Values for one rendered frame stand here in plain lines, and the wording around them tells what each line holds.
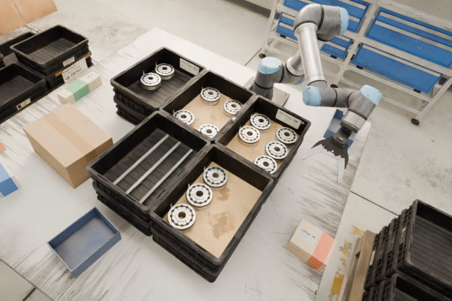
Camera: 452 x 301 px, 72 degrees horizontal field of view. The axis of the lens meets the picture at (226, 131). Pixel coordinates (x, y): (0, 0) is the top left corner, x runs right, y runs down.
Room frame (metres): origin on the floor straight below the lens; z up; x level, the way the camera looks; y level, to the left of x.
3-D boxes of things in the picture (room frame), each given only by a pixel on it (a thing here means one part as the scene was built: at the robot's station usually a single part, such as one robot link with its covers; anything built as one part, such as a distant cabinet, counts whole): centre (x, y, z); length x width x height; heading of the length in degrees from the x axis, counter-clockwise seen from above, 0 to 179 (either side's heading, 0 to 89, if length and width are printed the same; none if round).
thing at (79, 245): (0.42, 0.43, 0.74); 0.20 x 0.15 x 0.07; 149
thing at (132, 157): (0.72, 0.26, 0.87); 0.40 x 0.30 x 0.11; 156
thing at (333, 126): (1.30, -0.64, 0.74); 0.20 x 0.15 x 0.07; 160
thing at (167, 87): (1.21, 0.37, 0.87); 0.40 x 0.30 x 0.11; 156
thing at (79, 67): (1.67, 1.14, 0.41); 0.31 x 0.02 x 0.16; 159
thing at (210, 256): (0.60, -0.01, 0.92); 0.40 x 0.30 x 0.02; 156
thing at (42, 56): (1.71, 1.29, 0.37); 0.40 x 0.30 x 0.45; 159
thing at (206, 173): (0.73, 0.01, 0.86); 0.10 x 0.10 x 0.01
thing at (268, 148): (0.93, -0.24, 0.86); 0.10 x 0.10 x 0.01
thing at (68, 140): (0.80, 0.66, 0.78); 0.30 x 0.22 x 0.16; 60
